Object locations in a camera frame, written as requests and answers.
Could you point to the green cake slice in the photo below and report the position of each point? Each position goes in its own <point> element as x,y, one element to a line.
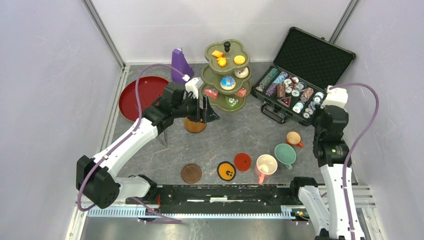
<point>232,102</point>

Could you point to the orange round cookie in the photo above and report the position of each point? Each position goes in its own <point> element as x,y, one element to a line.
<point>239,59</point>

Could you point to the small orange cup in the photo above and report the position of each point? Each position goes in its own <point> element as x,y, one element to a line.
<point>294,139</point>

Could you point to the red round tray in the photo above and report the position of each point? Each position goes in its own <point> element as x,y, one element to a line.
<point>149,89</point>

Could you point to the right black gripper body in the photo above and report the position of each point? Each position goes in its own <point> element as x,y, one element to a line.
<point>317,129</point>

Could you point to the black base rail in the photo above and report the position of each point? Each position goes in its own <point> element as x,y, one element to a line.
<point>221,198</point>

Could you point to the black yellow round coaster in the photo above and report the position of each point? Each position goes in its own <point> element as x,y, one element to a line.
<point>226,171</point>

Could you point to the pink cream mug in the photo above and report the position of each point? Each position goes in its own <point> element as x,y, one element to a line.
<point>265,166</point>

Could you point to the metal tongs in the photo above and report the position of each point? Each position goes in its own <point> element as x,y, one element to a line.
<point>163,138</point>

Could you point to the chocolate cream donut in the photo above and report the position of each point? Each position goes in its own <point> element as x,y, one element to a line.
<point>242,73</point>

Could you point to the dark wooden round coaster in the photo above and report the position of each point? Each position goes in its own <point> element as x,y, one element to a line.
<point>191,173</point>

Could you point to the teal mug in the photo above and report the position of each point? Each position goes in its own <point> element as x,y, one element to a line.
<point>286,155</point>

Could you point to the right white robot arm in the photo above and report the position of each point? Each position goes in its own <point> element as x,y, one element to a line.
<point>337,219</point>

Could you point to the pink cake slice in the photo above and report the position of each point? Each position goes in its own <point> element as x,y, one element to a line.
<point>212,93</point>

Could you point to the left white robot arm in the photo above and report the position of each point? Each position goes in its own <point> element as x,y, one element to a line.
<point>96,176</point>

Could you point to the light wooden round coaster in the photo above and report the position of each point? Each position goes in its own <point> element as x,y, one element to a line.
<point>194,127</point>

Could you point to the blue frosted donut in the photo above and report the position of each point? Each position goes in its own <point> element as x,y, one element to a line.
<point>228,83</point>

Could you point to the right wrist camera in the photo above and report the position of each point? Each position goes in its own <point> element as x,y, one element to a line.
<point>335,96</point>

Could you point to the red triangle all-in button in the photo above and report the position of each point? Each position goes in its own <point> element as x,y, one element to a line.
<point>285,101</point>

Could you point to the pink roll cake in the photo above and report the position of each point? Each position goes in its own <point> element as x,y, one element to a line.
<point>241,93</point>

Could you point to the green three-tier serving stand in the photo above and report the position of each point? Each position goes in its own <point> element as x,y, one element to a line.
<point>212,73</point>

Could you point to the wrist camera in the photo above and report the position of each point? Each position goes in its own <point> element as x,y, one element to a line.
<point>335,96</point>
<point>192,85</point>

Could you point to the black poker chip case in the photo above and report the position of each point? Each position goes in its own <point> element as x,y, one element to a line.
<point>316,63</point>

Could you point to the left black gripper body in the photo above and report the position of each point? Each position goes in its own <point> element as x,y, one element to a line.
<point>190,108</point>

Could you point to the purple metronome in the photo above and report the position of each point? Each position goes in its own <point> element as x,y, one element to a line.
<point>184,71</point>

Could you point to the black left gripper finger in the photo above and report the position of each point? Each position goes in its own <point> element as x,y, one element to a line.
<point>209,115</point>
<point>201,109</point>

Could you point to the small orange pastry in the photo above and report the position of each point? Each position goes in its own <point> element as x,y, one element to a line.
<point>221,61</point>

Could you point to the orange square pastry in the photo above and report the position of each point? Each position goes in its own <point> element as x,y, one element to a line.
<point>217,53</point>

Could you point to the red round coaster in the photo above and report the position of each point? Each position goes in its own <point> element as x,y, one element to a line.
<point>242,162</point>

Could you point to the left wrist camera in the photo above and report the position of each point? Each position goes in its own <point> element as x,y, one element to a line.
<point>192,85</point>

